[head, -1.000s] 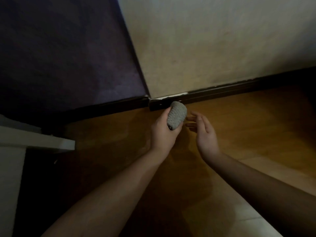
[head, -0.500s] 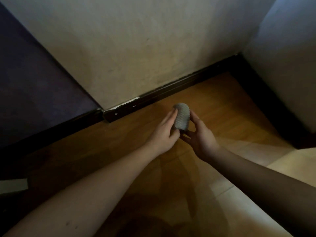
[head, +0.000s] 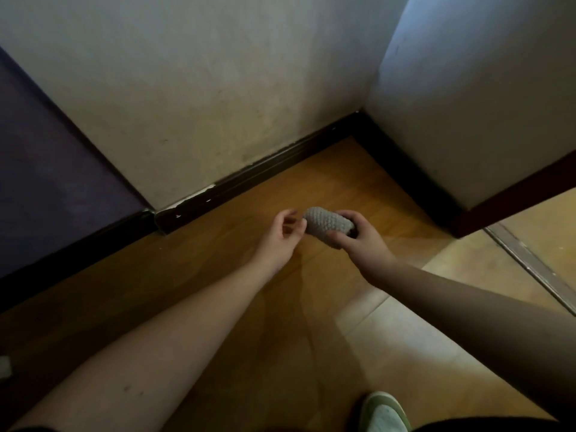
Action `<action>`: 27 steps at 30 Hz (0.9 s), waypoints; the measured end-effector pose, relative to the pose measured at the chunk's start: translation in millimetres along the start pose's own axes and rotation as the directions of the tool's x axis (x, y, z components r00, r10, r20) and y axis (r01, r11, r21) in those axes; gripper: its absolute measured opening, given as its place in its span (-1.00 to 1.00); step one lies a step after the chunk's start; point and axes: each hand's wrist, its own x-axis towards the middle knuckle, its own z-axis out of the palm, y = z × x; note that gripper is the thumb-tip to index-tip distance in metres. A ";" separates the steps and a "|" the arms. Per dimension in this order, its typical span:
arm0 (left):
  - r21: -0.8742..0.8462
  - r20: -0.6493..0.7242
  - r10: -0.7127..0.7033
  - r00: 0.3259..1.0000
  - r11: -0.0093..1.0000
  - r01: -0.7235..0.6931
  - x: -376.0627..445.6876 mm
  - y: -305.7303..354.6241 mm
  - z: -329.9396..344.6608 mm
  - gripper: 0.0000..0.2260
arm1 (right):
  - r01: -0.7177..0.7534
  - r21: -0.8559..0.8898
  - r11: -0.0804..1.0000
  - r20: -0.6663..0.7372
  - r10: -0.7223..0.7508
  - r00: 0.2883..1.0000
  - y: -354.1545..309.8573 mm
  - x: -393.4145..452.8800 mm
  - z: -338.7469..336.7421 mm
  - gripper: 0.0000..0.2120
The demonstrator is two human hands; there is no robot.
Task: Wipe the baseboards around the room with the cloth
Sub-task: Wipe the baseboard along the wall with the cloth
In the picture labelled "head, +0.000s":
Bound person's left hand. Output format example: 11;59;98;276
250;208;308;280

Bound person's right hand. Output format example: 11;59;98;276
323;209;401;289

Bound grey cleaning cloth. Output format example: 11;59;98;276
302;205;359;241

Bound chipped dark brown baseboard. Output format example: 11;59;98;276
154;111;368;235

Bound person's right forearm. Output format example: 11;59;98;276
372;263;576;421

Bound person's left forearm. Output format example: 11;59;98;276
8;260;278;432

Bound metal door threshold strip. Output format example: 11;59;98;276
484;222;576;316

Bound green white sneaker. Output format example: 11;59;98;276
359;391;413;432

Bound black shorts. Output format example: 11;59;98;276
412;416;576;432

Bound reddish brown door frame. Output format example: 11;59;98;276
449;150;576;239

